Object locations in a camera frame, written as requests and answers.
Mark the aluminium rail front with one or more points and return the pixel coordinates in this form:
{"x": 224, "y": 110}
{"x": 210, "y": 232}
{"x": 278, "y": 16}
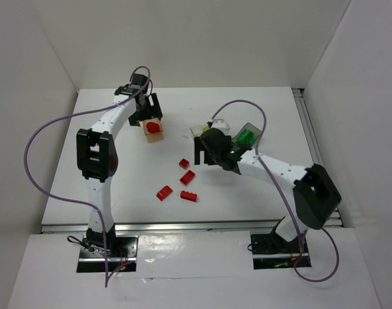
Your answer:
{"x": 170, "y": 227}

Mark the red long brick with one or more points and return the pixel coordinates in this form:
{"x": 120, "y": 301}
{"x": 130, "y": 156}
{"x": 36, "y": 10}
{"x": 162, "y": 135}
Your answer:
{"x": 189, "y": 196}

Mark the smoky grey container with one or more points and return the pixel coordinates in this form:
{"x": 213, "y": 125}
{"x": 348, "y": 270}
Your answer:
{"x": 254, "y": 129}

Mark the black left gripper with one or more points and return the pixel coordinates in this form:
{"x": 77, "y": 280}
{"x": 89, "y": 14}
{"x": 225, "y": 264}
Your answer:
{"x": 147, "y": 111}

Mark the red sloped brick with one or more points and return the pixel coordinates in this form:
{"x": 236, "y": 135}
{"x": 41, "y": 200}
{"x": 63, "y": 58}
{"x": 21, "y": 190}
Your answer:
{"x": 163, "y": 193}

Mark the small red brick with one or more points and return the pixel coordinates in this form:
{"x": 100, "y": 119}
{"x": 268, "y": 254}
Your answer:
{"x": 184, "y": 164}

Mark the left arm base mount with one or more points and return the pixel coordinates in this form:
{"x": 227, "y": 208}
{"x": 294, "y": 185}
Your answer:
{"x": 122, "y": 257}

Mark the red rounded brick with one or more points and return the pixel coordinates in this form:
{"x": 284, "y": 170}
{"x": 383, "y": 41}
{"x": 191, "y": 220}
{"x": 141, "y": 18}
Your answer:
{"x": 153, "y": 128}

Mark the aluminium rail right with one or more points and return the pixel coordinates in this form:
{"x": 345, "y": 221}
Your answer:
{"x": 335, "y": 219}

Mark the aluminium rail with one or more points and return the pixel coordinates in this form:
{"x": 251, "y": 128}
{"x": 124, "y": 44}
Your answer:
{"x": 335, "y": 219}
{"x": 170, "y": 227}

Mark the red square brick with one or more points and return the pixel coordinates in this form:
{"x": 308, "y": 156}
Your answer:
{"x": 187, "y": 177}

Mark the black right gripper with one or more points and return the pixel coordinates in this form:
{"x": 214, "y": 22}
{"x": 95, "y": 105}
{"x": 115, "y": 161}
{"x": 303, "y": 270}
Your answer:
{"x": 201, "y": 151}

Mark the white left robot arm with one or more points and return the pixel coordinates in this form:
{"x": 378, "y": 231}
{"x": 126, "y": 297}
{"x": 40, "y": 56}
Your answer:
{"x": 97, "y": 157}

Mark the clear plastic container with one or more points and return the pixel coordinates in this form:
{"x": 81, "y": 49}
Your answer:
{"x": 217, "y": 123}

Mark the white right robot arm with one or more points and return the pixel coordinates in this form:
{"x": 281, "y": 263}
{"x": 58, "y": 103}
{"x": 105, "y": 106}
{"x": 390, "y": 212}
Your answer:
{"x": 308, "y": 193}

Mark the green brick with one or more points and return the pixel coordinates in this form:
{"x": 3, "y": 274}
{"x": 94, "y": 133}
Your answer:
{"x": 245, "y": 137}

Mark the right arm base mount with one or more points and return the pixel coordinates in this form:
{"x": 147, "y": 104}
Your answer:
{"x": 270, "y": 251}

